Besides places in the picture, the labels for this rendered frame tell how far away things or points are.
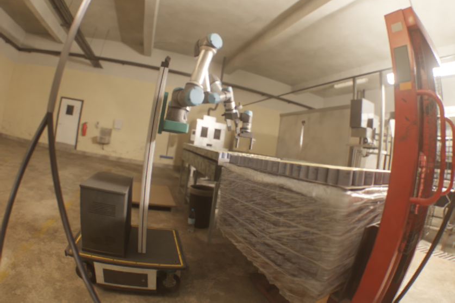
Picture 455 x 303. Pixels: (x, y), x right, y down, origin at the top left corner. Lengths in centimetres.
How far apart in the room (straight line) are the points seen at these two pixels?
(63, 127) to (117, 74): 311
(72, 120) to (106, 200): 765
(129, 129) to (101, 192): 708
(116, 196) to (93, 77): 784
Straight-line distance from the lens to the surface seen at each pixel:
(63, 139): 914
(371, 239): 120
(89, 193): 150
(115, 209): 148
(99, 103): 876
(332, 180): 103
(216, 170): 243
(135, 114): 847
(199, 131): 717
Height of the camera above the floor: 125
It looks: 4 degrees up
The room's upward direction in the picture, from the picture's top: 8 degrees clockwise
